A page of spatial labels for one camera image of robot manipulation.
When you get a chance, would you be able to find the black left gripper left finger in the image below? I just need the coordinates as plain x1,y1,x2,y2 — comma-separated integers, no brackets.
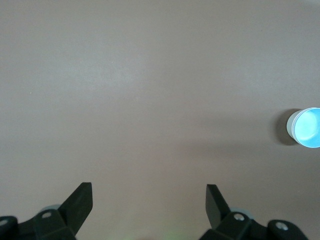
0,182,94,240

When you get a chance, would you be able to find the blue bowl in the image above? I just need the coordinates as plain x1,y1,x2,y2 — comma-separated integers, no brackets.
292,107,320,149

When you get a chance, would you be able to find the white bowl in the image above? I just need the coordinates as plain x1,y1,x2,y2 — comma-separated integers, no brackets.
286,109,305,146

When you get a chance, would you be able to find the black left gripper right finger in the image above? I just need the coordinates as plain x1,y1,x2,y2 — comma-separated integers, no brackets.
199,184,308,240

